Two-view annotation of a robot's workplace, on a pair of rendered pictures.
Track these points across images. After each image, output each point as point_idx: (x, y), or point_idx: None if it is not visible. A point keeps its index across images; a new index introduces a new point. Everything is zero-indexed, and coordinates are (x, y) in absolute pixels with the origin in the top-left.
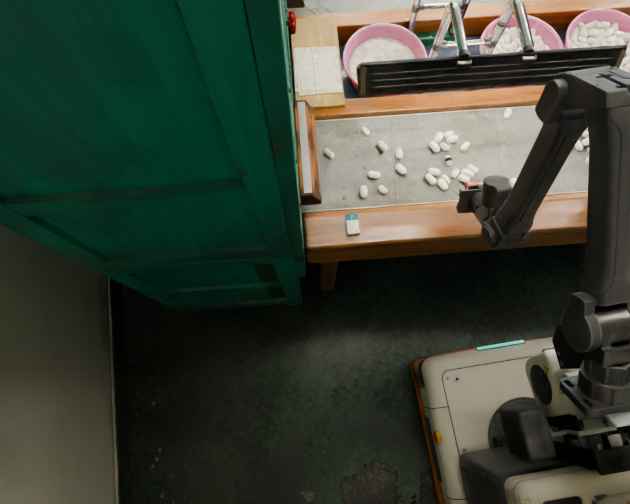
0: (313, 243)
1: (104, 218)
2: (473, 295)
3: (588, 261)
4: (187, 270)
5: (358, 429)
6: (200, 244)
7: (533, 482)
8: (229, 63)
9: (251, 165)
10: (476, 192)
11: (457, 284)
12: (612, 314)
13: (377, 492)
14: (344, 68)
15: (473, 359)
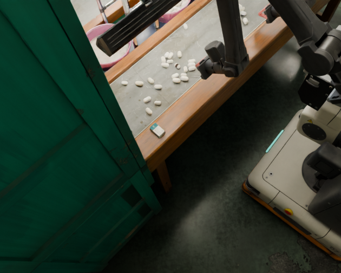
0: (145, 156)
1: (11, 221)
2: (240, 132)
3: (292, 27)
4: (85, 231)
5: (247, 247)
6: (83, 200)
7: None
8: (28, 6)
9: (83, 100)
10: (205, 62)
11: (228, 133)
12: (325, 41)
13: (286, 272)
14: None
15: (269, 157)
